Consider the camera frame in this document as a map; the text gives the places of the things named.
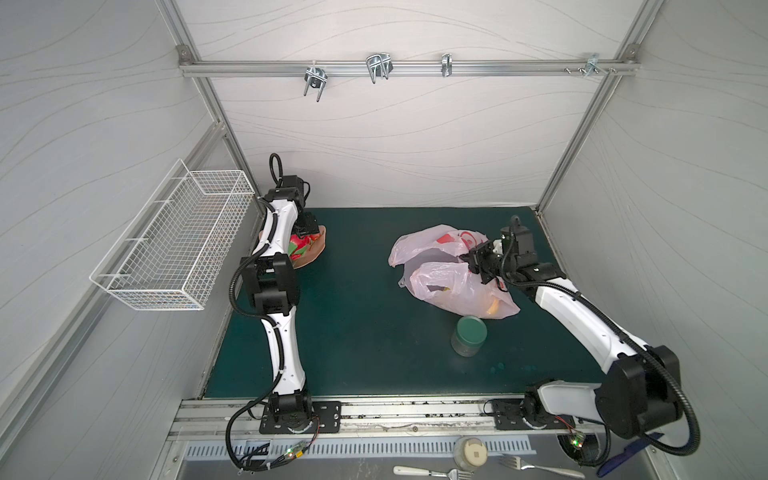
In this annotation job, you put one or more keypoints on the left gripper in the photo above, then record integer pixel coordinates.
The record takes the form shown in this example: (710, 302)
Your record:
(310, 224)

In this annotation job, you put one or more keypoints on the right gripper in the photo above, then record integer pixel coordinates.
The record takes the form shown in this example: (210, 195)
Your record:
(480, 261)

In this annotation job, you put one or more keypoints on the pink plastic bag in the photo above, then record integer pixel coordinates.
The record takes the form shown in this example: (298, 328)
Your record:
(434, 272)

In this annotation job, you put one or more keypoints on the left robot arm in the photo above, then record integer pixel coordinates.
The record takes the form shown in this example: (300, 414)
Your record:
(272, 290)

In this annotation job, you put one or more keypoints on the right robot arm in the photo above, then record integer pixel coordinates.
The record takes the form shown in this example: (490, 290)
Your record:
(636, 395)

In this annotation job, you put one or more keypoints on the red dragon fruit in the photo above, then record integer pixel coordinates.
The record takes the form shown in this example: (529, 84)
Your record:
(300, 248)

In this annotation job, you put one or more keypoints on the pink fruit bowl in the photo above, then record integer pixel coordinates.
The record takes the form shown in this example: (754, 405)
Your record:
(316, 251)

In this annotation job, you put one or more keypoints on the clear jar green lid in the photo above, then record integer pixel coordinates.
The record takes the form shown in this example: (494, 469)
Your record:
(469, 336)

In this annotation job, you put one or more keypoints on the metal hook clamp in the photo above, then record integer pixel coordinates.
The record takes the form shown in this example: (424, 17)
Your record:
(315, 79)
(446, 65)
(379, 65)
(591, 67)

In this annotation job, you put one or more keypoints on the silver fork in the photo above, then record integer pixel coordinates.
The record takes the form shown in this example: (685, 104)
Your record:
(517, 463)

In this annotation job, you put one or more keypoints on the white vent strip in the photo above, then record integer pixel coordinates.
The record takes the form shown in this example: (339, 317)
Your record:
(346, 448)

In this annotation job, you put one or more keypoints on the blue knife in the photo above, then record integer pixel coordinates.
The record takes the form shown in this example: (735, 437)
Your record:
(629, 451)

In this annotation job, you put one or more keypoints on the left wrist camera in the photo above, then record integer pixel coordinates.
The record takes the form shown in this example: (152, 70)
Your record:
(296, 182)

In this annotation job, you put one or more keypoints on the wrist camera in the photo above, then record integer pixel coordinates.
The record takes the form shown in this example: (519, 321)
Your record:
(522, 246)
(296, 182)

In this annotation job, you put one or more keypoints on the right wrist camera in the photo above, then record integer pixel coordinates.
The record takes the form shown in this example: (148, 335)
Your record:
(522, 246)

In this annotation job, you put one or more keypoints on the white wire basket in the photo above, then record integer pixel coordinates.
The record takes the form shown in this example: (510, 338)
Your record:
(169, 256)

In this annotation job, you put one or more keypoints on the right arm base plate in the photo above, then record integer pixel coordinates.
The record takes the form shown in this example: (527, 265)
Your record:
(526, 413)

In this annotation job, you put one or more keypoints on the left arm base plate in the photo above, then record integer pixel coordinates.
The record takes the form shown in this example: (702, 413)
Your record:
(322, 417)

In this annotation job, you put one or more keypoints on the metal crossbar rail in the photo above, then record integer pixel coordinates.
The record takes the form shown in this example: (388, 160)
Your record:
(401, 68)

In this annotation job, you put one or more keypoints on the white handled fork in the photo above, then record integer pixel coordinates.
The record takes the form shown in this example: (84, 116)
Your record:
(453, 474)

